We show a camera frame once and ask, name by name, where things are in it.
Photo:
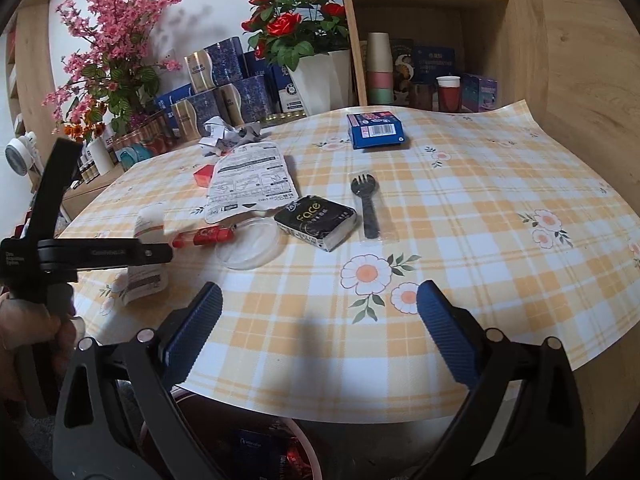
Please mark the red paper cup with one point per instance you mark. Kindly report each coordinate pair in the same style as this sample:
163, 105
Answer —
448, 97

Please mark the black plastic fork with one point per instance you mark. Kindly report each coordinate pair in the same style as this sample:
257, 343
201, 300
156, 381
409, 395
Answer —
367, 205

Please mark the purple blue small box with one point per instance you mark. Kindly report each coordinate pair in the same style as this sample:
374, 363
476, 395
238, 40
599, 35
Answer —
479, 92

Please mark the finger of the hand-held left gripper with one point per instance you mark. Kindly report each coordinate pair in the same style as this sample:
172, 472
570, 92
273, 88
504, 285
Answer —
155, 252

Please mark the purple flower bunch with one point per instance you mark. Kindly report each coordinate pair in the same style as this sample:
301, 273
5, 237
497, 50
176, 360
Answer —
140, 120

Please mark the brown plastic waste bin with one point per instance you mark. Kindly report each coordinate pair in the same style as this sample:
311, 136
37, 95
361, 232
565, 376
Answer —
312, 455

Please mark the orange flower bunch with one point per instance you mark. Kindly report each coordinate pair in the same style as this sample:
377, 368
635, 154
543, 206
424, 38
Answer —
82, 122

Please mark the black tissue packet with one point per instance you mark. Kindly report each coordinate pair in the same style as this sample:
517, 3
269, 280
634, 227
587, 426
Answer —
315, 222

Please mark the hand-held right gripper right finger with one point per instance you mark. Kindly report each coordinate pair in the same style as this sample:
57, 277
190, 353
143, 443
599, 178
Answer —
445, 330

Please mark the pink blossom arrangement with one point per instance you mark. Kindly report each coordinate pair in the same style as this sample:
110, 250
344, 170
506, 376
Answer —
110, 35

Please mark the round plastic lid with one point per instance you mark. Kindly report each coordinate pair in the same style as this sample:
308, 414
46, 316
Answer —
250, 250

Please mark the stack of pastel cups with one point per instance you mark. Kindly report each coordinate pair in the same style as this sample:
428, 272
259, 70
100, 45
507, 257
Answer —
378, 70

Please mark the gold chocolate tray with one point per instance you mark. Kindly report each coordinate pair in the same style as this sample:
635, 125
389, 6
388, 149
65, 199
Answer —
282, 117

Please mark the bamboo fence planter box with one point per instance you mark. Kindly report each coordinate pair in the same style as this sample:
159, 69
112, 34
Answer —
145, 142

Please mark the blue gold marbled box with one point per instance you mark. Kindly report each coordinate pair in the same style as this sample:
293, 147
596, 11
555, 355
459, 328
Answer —
222, 62
197, 117
250, 100

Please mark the dark picture box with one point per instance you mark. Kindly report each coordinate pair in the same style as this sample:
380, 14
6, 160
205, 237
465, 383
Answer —
402, 70

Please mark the white printed pouch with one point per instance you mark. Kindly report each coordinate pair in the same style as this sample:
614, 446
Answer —
250, 180

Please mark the grey white paper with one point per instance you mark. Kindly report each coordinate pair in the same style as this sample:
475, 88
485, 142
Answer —
225, 135

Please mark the blue white printed carton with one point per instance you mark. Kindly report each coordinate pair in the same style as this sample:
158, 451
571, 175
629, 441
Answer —
290, 95

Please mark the flat blue carry box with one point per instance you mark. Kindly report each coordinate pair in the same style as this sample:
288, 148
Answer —
172, 97

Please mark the white desk fan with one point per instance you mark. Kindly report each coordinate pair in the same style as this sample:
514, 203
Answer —
20, 155

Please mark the dark blue printed box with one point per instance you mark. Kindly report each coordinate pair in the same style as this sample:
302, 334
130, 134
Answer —
435, 67

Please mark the white faceted flower pot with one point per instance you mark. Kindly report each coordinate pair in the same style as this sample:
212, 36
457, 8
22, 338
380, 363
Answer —
320, 85

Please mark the white packet brown label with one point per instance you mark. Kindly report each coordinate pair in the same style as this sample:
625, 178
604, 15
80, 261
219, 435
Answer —
145, 275

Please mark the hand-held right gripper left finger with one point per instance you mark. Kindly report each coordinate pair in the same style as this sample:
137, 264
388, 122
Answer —
197, 320

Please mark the red foil wrapper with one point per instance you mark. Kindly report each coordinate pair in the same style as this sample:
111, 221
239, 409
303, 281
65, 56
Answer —
295, 462

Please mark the red cigarette box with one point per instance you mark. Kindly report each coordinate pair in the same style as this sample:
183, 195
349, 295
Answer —
204, 176

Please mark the dark blue carton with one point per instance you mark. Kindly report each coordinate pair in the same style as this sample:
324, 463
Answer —
260, 67

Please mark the small red plastic stick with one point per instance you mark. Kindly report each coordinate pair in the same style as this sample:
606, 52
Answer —
210, 235

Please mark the red rose plant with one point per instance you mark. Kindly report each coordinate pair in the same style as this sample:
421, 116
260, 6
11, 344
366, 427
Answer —
290, 25

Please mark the white ribbed vase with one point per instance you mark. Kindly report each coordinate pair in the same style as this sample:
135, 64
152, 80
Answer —
100, 157

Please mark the wooden shelf unit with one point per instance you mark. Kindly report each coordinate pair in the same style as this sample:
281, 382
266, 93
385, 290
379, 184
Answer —
500, 35

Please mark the small blue pink-print box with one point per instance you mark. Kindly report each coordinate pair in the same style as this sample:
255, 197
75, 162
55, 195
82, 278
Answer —
375, 130

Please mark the row of small brown bottles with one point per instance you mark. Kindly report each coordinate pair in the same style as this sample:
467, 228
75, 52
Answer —
87, 172

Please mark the person's left hand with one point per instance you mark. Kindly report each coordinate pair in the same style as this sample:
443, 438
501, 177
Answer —
62, 340

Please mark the brown cup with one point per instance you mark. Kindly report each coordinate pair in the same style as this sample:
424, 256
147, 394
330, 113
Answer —
424, 97

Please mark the yellow plaid floral tablecloth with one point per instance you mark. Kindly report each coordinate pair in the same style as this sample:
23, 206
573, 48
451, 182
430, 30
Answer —
450, 210

